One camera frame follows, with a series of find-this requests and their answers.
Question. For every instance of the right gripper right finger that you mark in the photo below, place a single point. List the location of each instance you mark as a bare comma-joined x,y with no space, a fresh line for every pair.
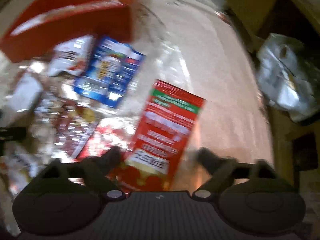
220,169

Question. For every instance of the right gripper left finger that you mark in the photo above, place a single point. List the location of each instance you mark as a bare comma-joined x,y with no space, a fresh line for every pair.
97,168

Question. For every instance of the red spicy strip pack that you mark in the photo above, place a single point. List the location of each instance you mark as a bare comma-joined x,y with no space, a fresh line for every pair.
166,123

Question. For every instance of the white hawthorn snack pack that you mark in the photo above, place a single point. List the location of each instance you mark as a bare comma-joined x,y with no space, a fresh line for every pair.
72,56

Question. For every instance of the large white snack bag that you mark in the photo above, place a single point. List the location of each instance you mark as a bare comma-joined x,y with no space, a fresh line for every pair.
22,101

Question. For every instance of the silver red nut pack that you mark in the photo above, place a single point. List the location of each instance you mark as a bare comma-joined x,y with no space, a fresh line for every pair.
65,125

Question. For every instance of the blue coconut snack pack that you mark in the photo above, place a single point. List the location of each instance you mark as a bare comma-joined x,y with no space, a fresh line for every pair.
112,67

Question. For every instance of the silver foil bag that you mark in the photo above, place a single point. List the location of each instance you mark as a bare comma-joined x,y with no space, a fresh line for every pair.
288,76

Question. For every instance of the red cardboard box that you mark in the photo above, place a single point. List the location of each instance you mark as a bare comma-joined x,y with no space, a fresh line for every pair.
46,23

